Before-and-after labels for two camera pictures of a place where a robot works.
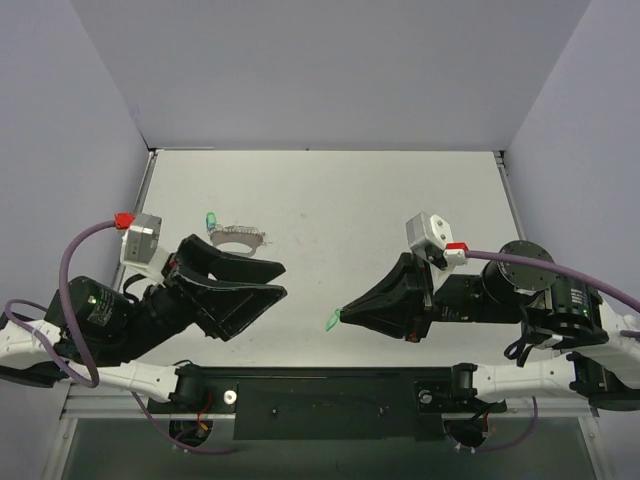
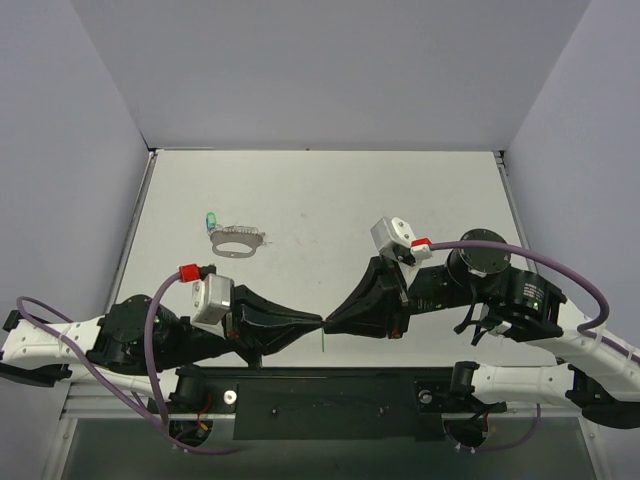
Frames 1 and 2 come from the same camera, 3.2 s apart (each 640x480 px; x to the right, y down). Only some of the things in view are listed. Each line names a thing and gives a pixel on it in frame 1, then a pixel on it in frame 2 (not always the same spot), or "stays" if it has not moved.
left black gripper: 185,288 -> 230,325
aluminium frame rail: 107,405 stays
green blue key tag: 211,220 stays
